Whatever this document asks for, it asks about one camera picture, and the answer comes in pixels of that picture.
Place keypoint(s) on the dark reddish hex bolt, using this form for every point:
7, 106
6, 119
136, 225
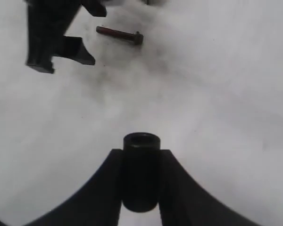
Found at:
120, 35

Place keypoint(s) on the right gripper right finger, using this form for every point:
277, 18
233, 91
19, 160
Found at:
186, 195

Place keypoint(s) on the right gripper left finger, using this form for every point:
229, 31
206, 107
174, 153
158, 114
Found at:
96, 195

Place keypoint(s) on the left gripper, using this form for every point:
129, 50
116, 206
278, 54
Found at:
46, 35

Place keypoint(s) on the black cylindrical sleeve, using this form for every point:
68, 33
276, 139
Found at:
141, 171

